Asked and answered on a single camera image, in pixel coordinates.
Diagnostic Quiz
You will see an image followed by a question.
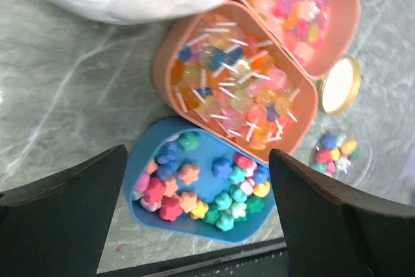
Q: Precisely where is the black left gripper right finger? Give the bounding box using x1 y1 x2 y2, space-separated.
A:
268 149 414 276

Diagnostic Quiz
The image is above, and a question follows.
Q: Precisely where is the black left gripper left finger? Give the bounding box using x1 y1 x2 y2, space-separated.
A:
1 145 128 276

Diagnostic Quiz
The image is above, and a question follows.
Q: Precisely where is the clear plastic jar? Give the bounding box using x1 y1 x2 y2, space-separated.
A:
309 131 375 187

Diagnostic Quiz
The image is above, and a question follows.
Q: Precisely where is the blue tin of star candies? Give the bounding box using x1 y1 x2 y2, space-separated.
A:
122 117 276 244

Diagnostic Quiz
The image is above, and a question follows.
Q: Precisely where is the pink tin of lollipops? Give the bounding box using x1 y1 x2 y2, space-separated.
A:
152 1 317 162

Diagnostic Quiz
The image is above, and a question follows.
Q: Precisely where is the gold jar lid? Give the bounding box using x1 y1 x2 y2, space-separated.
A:
318 55 362 115

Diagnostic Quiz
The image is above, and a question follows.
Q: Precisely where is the pink tin of gummies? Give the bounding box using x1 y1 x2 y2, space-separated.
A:
241 0 361 79

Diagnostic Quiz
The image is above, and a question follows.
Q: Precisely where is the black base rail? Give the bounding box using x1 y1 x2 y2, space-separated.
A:
97 238 291 276

